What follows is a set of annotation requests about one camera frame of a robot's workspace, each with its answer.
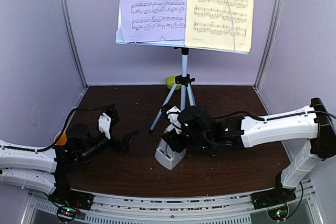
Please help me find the white metronome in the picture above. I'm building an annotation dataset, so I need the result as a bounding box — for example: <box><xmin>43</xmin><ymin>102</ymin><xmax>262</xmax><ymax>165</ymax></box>
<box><xmin>154</xmin><ymin>125</ymin><xmax>186</xmax><ymax>170</ymax></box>

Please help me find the purple sheet music page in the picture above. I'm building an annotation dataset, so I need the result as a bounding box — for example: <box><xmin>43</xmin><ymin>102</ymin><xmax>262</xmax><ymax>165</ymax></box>
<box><xmin>120</xmin><ymin>0</ymin><xmax>187</xmax><ymax>44</ymax></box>

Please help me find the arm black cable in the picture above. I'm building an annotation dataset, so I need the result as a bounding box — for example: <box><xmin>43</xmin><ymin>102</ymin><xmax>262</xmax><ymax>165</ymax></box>
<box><xmin>212</xmin><ymin>111</ymin><xmax>266</xmax><ymax>123</ymax></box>
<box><xmin>0</xmin><ymin>103</ymin><xmax>116</xmax><ymax>154</ymax></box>

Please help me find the left aluminium corner post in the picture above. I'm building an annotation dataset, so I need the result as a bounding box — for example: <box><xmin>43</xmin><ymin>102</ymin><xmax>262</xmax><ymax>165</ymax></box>
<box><xmin>60</xmin><ymin>0</ymin><xmax>88</xmax><ymax>89</ymax></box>

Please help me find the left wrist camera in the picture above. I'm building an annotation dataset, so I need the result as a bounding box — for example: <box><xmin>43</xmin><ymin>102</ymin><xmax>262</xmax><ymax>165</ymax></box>
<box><xmin>97</xmin><ymin>106</ymin><xmax>120</xmax><ymax>140</ymax></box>

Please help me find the yellow sheet music page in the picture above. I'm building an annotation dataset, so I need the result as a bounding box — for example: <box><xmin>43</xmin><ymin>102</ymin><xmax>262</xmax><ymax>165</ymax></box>
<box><xmin>184</xmin><ymin>0</ymin><xmax>254</xmax><ymax>54</ymax></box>

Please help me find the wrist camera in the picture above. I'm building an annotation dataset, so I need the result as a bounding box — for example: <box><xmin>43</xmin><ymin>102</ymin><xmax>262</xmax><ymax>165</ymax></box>
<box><xmin>97</xmin><ymin>106</ymin><xmax>120</xmax><ymax>140</ymax></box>
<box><xmin>161</xmin><ymin>103</ymin><xmax>182</xmax><ymax>134</ymax></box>

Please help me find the metal front base rail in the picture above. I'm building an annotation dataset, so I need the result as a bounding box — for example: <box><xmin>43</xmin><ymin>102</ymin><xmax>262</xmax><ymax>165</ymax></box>
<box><xmin>26</xmin><ymin>186</ymin><xmax>316</xmax><ymax>224</ymax></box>

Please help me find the right aluminium corner post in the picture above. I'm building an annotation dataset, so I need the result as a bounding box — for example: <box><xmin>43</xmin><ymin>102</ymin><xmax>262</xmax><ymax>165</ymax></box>
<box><xmin>254</xmin><ymin>0</ymin><xmax>284</xmax><ymax>93</ymax></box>

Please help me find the patterned ceramic mug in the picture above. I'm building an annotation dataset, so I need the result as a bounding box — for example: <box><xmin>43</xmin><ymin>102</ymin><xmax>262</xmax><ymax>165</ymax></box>
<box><xmin>54</xmin><ymin>132</ymin><xmax>67</xmax><ymax>146</ymax></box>

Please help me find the green plastic bowl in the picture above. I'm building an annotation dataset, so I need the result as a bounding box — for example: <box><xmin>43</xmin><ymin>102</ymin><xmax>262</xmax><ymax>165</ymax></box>
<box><xmin>165</xmin><ymin>76</ymin><xmax>175</xmax><ymax>90</ymax></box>

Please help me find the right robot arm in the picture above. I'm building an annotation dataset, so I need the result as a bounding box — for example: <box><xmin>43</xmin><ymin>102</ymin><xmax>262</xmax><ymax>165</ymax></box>
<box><xmin>154</xmin><ymin>98</ymin><xmax>335</xmax><ymax>209</ymax></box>

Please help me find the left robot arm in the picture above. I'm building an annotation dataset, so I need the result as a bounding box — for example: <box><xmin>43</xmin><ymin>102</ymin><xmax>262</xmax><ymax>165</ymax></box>
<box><xmin>1</xmin><ymin>123</ymin><xmax>139</xmax><ymax>210</ymax></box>

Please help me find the aluminium corner post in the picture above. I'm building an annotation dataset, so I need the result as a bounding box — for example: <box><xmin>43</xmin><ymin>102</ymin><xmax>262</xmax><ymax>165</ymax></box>
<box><xmin>254</xmin><ymin>0</ymin><xmax>284</xmax><ymax>93</ymax></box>
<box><xmin>60</xmin><ymin>0</ymin><xmax>88</xmax><ymax>89</ymax></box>

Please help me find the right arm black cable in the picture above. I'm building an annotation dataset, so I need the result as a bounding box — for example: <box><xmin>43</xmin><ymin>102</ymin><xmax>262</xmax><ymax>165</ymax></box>
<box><xmin>212</xmin><ymin>111</ymin><xmax>266</xmax><ymax>123</ymax></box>

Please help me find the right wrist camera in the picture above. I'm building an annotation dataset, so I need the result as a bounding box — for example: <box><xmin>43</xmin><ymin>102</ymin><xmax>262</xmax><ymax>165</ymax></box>
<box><xmin>161</xmin><ymin>103</ymin><xmax>182</xmax><ymax>134</ymax></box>

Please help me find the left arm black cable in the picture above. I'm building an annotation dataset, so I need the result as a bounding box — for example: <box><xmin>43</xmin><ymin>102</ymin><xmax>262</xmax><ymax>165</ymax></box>
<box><xmin>0</xmin><ymin>103</ymin><xmax>116</xmax><ymax>154</ymax></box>

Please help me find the white perforated music stand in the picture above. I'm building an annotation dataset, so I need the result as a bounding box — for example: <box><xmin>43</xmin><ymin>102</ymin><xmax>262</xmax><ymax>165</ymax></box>
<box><xmin>117</xmin><ymin>0</ymin><xmax>245</xmax><ymax>134</ymax></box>

